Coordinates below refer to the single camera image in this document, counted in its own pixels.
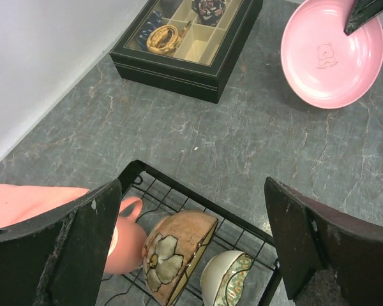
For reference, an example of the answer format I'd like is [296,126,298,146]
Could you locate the small white patterned bowl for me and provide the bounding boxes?
[200,250,253,306]

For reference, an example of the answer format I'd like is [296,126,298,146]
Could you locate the brown floral bowl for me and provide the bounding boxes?
[142,210,218,305]

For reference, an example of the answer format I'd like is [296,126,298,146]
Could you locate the blue patterned fabric roll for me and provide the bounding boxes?
[136,11,163,52]

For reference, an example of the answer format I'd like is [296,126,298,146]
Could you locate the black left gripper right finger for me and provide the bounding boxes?
[264,177,383,305]

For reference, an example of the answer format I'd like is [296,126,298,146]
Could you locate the pink folded cloth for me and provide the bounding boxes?
[0,184,89,228]

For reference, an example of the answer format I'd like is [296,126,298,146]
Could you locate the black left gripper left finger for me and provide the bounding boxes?
[0,179,122,305]

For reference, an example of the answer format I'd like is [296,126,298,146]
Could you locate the pink plate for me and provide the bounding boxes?
[280,1,383,109]

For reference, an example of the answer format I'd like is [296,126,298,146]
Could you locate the black compartment display box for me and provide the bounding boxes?
[110,0,263,103]

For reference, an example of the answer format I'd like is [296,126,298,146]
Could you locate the dark floral fabric rosette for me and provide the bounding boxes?
[191,0,227,26]

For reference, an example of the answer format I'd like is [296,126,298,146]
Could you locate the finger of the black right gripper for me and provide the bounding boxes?
[344,0,383,35]

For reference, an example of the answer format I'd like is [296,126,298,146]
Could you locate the gold bracelet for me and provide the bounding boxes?
[146,24,183,54]

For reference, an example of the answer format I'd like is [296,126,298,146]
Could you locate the pink ceramic mug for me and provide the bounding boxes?
[104,196,147,275]

